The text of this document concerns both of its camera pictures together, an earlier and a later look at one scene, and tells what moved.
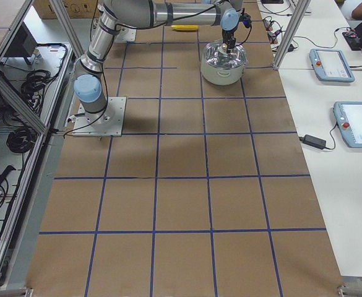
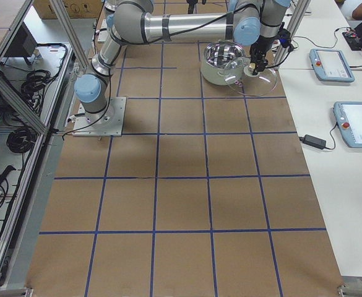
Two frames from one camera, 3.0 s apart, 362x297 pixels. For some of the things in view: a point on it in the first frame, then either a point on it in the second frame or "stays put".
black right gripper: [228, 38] -> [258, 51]
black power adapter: [314, 142] stays put
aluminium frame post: [301, 9] stays put
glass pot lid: [215, 54] -> [242, 81]
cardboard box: [73, 8] stays put
